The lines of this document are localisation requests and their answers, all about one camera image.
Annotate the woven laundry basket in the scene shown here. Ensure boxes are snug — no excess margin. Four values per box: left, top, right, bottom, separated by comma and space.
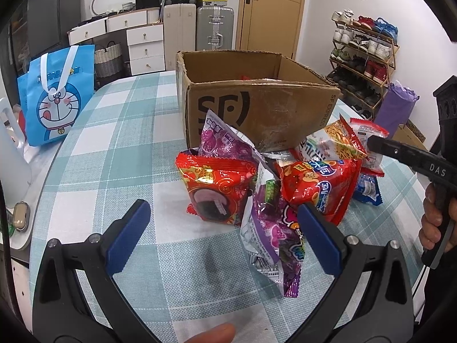
95, 41, 124, 78

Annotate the wooden door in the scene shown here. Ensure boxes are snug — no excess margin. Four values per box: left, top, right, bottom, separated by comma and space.
235, 0, 305, 59

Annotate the brown SF cardboard box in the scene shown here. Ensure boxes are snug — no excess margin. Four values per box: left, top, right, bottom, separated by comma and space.
176, 50, 341, 151

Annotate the purple candy bag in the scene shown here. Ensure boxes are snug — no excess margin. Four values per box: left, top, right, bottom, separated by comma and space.
198, 110, 304, 298

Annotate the person's left hand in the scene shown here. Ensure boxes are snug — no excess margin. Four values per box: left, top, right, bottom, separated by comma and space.
185, 323, 236, 343

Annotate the beige suitcase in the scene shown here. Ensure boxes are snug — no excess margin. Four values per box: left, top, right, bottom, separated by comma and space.
163, 3, 197, 71

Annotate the person's right hand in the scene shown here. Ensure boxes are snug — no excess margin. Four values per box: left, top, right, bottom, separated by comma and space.
418, 184, 443, 250

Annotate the red chip bag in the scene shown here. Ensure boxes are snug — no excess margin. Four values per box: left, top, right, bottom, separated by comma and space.
280, 159, 362, 225

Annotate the white plastic chair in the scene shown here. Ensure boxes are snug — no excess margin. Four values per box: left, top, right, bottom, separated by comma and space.
1, 97, 33, 251

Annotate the plaid teal tablecloth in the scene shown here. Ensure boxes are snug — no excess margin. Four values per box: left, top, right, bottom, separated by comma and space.
28, 69, 428, 343

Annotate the orange noodle snack bag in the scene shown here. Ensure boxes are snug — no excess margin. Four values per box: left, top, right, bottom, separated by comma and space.
295, 116, 367, 161

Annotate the purple rolled mat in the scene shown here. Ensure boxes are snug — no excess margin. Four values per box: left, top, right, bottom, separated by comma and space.
374, 81, 420, 139

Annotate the blue Doraemon tote bag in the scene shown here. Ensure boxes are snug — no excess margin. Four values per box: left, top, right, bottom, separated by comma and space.
17, 45, 95, 146

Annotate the blue cookie snack pack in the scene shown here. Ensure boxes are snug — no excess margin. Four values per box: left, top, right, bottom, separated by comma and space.
352, 174, 383, 206

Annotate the wooden shoe rack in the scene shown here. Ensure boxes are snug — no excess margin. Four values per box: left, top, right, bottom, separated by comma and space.
327, 9, 399, 121

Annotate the small white red snack pack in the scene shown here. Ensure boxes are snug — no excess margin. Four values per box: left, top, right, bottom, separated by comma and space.
348, 117, 390, 178

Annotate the black refrigerator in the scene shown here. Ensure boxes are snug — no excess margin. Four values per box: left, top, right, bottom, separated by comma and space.
27, 0, 81, 60

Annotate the red pie snack bag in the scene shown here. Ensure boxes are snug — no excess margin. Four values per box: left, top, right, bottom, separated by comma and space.
175, 151, 257, 226

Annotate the silver grey suitcase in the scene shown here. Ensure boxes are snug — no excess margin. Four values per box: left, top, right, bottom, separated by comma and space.
196, 5, 234, 51

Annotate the white drawer desk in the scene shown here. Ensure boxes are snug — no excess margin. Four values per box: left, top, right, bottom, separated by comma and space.
67, 7, 166, 76

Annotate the small cardboard box on floor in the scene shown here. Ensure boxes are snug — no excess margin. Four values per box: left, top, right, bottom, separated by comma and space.
392, 119, 427, 150

